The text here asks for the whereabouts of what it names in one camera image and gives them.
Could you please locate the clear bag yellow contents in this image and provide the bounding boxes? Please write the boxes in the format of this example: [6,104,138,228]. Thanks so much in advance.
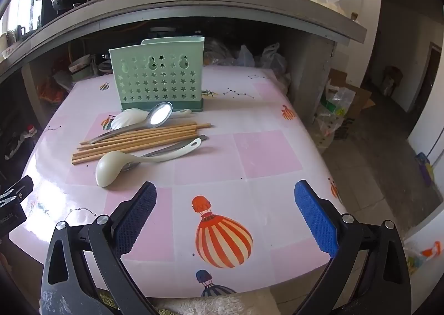
[204,38,241,67]

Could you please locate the white shell-shaped spoon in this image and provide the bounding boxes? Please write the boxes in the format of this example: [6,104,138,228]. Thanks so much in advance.
[110,108,192,130]

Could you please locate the plastic bag of packets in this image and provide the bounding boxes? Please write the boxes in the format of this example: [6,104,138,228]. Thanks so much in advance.
[312,88,357,153]

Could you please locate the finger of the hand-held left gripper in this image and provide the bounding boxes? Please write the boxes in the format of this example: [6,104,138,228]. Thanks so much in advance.
[0,176,34,207]

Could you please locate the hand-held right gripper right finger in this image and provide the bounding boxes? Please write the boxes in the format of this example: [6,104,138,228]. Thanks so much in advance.
[291,180,412,315]

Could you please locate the white plastic bags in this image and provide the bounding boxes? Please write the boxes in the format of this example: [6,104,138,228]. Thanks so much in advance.
[238,43,291,76]

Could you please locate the fuzzy white cloth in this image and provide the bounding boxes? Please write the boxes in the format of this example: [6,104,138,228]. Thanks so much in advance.
[163,288,280,315]

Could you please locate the bundle of wooden chopsticks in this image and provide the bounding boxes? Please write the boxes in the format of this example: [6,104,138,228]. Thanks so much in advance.
[71,122,212,166]

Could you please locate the small metal spoon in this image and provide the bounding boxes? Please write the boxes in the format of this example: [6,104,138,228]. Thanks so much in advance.
[121,134,209,172]

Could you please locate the orange bag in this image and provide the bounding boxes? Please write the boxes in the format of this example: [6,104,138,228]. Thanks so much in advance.
[37,78,67,104]

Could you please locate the cream plastic ladle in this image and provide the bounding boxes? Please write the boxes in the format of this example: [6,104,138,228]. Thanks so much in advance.
[95,138,202,187]

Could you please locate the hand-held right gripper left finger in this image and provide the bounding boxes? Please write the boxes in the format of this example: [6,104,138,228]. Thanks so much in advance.
[41,181,163,315]

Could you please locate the pink printed tablecloth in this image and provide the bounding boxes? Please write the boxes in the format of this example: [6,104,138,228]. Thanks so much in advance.
[9,65,349,298]

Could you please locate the large metal spoon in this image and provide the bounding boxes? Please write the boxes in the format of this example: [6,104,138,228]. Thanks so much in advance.
[85,101,173,145]

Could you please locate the cardboard box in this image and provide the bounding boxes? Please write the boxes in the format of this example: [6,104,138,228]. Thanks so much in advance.
[326,68,376,118]

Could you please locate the green star-holed utensil holder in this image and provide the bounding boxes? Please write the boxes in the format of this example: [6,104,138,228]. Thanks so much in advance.
[109,36,206,114]

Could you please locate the white bowl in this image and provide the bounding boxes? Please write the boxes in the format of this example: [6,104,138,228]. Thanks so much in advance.
[68,55,92,77]

